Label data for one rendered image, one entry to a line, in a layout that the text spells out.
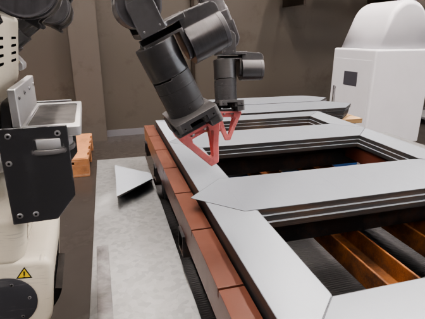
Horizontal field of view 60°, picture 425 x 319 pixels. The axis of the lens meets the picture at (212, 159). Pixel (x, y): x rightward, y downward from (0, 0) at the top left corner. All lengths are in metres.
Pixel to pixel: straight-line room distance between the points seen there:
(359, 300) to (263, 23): 4.68
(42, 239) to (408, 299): 0.63
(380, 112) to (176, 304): 3.63
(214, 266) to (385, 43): 3.69
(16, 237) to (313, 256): 0.81
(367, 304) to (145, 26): 0.45
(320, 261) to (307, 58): 4.44
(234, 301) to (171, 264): 0.36
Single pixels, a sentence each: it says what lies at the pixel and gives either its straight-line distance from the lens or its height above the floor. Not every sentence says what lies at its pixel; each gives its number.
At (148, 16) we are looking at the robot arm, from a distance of 0.50.
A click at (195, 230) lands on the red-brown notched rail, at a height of 0.83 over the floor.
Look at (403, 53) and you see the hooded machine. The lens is 4.25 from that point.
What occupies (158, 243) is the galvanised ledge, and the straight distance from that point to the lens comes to 0.97.
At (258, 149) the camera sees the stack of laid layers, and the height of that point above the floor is 0.83.
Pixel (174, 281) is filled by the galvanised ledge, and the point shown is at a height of 0.68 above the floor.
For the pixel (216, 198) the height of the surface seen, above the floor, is 0.85.
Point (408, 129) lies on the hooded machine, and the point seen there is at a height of 0.22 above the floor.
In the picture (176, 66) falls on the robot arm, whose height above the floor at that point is 1.14.
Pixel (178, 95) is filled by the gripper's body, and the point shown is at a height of 1.10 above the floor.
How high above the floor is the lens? 1.18
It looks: 19 degrees down
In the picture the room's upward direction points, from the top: straight up
